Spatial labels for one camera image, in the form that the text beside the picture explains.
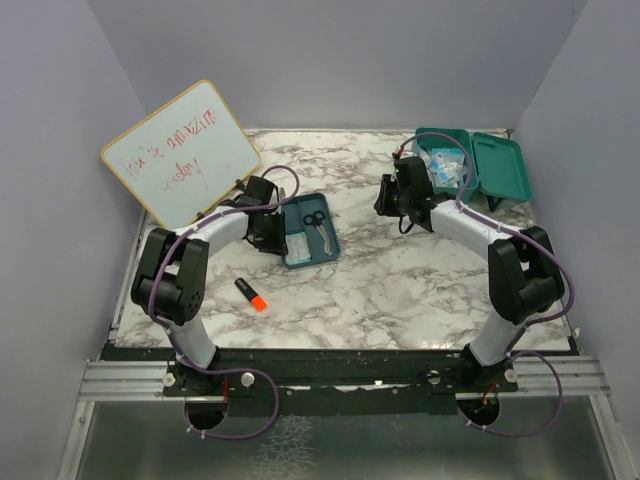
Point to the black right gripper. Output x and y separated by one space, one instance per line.
382 205

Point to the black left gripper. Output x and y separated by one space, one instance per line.
277 244

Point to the teal plaster sheet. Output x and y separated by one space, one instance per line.
297 249

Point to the teal divided tray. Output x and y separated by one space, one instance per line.
310 234

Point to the black handled scissors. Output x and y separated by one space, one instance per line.
316 220

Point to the blue alcohol pad sachets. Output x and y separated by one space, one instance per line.
447 167

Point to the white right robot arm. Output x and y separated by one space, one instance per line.
523 279

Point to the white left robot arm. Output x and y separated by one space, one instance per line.
170 280

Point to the teal medicine kit box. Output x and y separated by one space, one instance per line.
499 169

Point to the black orange highlighter marker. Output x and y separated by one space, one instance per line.
250 294

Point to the yellow framed whiteboard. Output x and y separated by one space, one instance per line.
182 159

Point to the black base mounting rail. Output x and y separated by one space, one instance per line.
312 382

